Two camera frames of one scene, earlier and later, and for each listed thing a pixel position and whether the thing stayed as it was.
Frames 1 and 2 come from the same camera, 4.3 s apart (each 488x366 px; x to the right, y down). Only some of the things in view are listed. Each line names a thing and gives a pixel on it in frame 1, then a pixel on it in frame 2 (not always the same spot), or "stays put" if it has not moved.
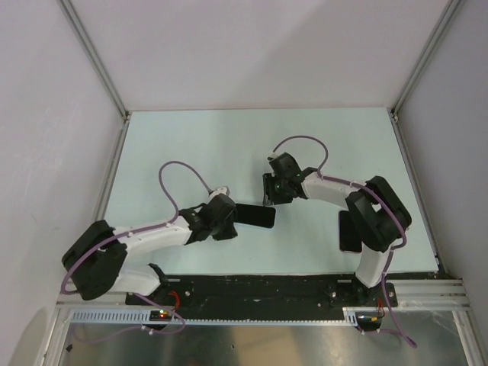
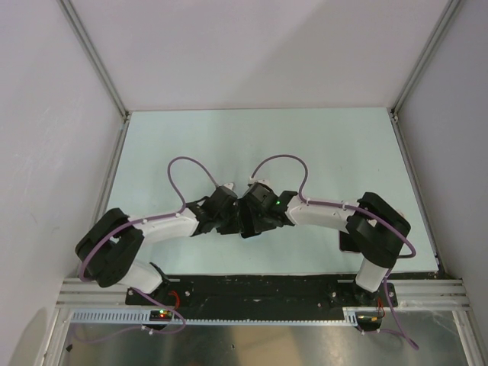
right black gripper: x=270 y=195 → x=258 y=228
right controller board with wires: x=368 y=320 stays put
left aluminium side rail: x=107 y=187 stays put
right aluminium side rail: x=440 y=268 stays put
